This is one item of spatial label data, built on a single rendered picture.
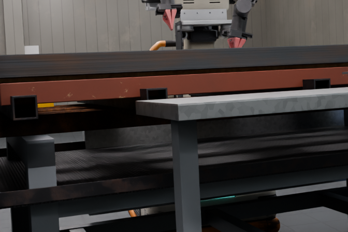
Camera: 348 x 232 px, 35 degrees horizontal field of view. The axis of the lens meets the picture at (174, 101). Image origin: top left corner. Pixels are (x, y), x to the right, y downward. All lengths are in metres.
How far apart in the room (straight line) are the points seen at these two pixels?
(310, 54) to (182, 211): 0.60
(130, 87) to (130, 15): 8.95
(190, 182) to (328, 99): 0.32
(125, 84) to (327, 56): 0.56
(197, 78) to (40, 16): 8.83
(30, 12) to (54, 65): 8.87
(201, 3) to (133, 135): 0.76
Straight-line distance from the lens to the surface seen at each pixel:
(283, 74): 1.43
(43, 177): 1.25
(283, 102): 1.05
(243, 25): 2.06
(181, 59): 1.31
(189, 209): 1.11
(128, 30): 10.17
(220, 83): 1.35
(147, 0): 2.49
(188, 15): 2.49
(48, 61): 1.23
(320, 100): 1.10
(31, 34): 10.05
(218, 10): 2.53
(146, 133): 2.11
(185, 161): 1.09
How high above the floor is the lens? 0.80
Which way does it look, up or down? 2 degrees down
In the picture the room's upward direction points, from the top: 3 degrees counter-clockwise
